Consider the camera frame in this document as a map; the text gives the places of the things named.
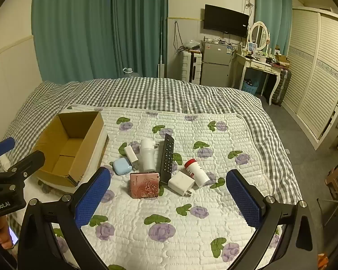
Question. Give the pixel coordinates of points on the blue plastic basket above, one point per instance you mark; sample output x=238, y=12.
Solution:
x=249, y=86

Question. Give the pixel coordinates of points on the black remote control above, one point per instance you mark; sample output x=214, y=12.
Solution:
x=167, y=160

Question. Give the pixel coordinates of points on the narrow teal curtain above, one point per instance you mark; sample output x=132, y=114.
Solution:
x=273, y=14

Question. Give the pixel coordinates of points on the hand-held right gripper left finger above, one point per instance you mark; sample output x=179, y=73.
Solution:
x=93, y=197

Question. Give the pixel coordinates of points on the person's left hand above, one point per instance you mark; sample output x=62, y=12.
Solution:
x=0, y=232

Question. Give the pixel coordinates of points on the white plug-in bottle device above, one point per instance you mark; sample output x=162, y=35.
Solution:
x=148, y=156

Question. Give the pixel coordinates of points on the small cardboard box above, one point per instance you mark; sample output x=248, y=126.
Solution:
x=282, y=59

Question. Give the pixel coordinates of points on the dark suitcase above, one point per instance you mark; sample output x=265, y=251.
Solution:
x=281, y=85

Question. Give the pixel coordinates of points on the light blue earbuds case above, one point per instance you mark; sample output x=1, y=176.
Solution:
x=122, y=167

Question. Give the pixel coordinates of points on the white drawer cabinet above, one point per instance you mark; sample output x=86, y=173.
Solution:
x=190, y=66

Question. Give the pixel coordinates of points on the black wall television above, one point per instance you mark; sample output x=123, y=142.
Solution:
x=225, y=19

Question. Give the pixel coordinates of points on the white oval mirror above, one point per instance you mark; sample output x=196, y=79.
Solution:
x=259, y=35

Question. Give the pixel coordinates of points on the brown cardboard box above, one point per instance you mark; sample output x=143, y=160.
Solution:
x=70, y=146

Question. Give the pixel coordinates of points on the pink floral wallet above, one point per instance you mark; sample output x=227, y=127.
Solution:
x=145, y=185

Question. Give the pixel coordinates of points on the white bottle with red cap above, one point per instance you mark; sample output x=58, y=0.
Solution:
x=196, y=172

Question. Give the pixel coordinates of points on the large white charger adapter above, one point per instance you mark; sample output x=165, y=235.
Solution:
x=181, y=183

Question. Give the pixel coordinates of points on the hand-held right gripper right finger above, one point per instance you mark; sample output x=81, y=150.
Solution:
x=243, y=199

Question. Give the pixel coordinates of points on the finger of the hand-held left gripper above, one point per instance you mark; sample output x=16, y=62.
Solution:
x=31, y=160
x=1, y=147

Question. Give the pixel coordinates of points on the white louvred wardrobe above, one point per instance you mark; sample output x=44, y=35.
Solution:
x=315, y=70

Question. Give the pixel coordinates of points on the small white charger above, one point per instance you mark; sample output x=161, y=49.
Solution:
x=128, y=152

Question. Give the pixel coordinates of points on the clear water jug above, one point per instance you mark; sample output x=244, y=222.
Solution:
x=127, y=70

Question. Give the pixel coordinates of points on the small picture frame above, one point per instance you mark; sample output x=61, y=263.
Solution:
x=252, y=46

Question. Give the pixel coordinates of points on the plastic bag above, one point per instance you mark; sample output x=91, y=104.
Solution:
x=193, y=45

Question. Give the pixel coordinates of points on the silver small fridge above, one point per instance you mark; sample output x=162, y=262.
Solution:
x=215, y=62

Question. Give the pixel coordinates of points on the white dressing table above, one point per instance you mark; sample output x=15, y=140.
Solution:
x=259, y=64

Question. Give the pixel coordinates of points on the white floral quilt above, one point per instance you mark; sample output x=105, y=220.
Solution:
x=186, y=135

